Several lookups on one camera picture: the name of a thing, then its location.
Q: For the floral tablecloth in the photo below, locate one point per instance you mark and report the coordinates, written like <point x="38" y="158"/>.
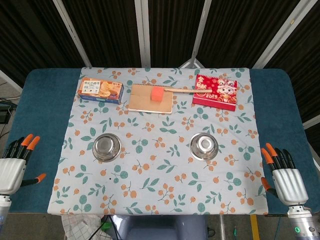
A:
<point x="160" y="180"/>

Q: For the brown kraft spiral notebook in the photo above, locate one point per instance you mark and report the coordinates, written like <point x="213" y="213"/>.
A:
<point x="140" y="102"/>

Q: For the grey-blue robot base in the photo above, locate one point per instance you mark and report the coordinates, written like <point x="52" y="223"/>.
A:
<point x="160" y="228"/>

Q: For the orange and blue biscuit box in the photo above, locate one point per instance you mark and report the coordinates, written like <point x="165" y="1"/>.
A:
<point x="100" y="91"/>

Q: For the wooden stick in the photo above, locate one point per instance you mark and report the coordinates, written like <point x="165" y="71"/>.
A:
<point x="182" y="90"/>

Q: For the teal blue table cover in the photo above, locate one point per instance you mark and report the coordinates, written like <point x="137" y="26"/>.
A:
<point x="37" y="120"/>

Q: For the red desk calendar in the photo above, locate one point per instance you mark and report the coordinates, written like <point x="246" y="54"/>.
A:
<point x="215" y="98"/>

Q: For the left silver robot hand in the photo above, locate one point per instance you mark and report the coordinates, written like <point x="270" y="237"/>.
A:
<point x="11" y="172"/>

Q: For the steel bowl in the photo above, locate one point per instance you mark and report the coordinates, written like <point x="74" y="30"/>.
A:
<point x="106" y="147"/>
<point x="203" y="146"/>

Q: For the white checkered cloth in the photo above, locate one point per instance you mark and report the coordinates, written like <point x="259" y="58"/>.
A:
<point x="80" y="227"/>

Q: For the orange-red foam cube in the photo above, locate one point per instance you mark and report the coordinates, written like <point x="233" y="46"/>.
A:
<point x="156" y="95"/>

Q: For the small green object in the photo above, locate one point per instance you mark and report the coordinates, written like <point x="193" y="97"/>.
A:
<point x="106" y="226"/>

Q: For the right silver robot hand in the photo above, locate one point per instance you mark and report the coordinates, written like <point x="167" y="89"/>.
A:
<point x="288" y="183"/>

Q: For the white partition post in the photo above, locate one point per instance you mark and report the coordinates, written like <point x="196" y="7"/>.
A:
<point x="72" y="35"/>
<point x="142" y="32"/>
<point x="312" y="122"/>
<point x="280" y="35"/>
<point x="200" y="32"/>
<point x="10" y="81"/>

